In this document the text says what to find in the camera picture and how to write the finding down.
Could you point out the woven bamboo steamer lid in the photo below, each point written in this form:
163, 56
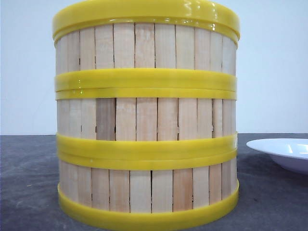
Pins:
196, 13

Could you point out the white plate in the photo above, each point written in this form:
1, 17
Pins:
289, 153

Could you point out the wooden steamer drawer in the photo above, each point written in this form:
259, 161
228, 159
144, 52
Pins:
145, 60
144, 129
159, 199

